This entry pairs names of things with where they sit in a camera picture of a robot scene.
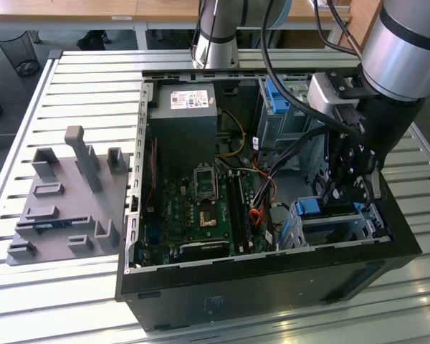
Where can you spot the grey parts rack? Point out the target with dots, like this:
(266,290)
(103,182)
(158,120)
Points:
(68,200)

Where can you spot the black PC case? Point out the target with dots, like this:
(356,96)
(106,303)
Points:
(236,286)

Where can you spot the silver camera box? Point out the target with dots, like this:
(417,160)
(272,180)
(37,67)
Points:
(326,93)

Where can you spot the black mesh wastebasket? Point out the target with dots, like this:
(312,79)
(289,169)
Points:
(18,50)

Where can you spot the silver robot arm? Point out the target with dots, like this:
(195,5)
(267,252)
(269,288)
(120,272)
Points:
(218,21)

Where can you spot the grey metal drive cage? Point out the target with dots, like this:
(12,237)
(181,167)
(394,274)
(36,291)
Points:
(272,132)

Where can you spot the black RAM slot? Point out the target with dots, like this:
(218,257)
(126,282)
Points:
(245,211)
(233,211)

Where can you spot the blue plastic drive latch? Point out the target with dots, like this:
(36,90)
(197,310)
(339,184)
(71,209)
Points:
(277,104)

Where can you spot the wooden desk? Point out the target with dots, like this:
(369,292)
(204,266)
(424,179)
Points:
(165,9)
(57,9)

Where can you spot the CPU socket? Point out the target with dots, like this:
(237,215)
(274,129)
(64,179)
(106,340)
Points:
(204,179)

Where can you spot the black graphics card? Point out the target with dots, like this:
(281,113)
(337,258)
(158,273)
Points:
(204,251)

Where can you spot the grey power supply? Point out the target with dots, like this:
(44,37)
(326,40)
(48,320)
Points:
(182,143)

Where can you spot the square chipset chip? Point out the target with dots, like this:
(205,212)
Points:
(208,218)

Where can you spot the grey metal disk bay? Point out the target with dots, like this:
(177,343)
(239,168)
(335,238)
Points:
(329,224)

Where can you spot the green motherboard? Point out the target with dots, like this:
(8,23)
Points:
(175,211)

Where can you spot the RAM stick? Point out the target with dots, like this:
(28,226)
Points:
(52,225)

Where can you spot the black shoes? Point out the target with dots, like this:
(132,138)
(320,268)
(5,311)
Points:
(93,41)

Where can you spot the hard disk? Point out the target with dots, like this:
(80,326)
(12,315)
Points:
(308,208)

